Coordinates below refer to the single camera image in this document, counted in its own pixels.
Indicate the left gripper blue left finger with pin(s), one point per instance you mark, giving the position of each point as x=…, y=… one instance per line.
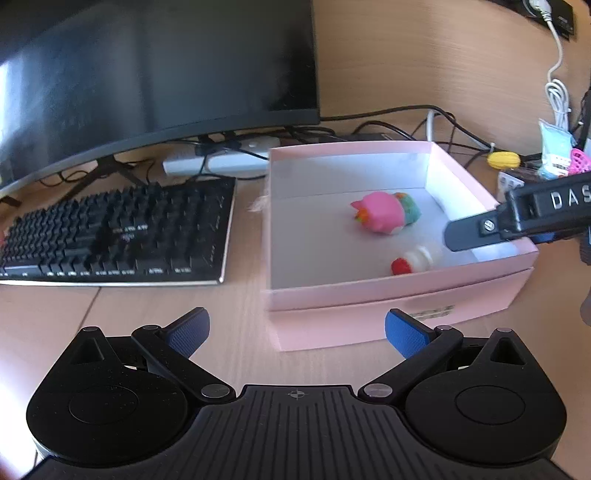
x=168, y=349

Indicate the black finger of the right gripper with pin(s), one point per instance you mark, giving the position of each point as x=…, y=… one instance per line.
x=489, y=228

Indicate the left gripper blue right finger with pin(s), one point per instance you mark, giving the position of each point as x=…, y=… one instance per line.
x=424, y=350

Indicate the pink plastic basket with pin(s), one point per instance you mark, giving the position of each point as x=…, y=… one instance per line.
x=580, y=162

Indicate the light blue snack packet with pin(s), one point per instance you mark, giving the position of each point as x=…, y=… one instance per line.
x=557, y=145

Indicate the yellow toy corn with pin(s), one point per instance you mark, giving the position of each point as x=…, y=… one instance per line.
x=503, y=160

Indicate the red white toy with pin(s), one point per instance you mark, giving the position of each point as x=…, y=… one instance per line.
x=421, y=258

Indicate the pink pig toy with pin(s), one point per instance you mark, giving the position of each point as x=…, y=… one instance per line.
x=386, y=213

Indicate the black mechanical keyboard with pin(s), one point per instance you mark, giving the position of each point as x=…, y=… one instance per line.
x=146, y=236

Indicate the pink cardboard box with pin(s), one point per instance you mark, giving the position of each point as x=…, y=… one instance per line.
x=329, y=280

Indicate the white power strip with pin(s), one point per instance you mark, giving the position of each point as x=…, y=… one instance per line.
x=246, y=157

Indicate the large black curved monitor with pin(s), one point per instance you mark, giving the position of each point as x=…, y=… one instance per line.
x=81, y=80

